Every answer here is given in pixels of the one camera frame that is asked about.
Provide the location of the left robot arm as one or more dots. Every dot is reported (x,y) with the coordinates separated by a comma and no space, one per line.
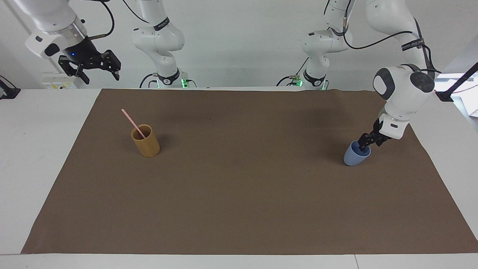
(401,93)

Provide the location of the bamboo cup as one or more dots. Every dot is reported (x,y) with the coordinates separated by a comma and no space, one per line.
(147,145)

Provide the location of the white socket box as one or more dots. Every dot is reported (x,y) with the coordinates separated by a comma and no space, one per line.
(59,83)

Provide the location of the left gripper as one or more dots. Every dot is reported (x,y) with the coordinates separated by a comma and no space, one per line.
(377,126)

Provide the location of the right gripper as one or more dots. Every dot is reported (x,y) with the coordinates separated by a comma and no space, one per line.
(80,50)

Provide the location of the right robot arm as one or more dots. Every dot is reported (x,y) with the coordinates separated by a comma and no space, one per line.
(164,41)

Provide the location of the pink straw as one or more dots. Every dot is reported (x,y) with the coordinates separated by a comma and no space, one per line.
(129,117)

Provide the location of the black stand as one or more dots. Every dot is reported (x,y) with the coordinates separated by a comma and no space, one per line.
(461,82)
(9,91)

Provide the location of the blue cup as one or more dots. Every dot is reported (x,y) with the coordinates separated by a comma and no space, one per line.
(353,157)

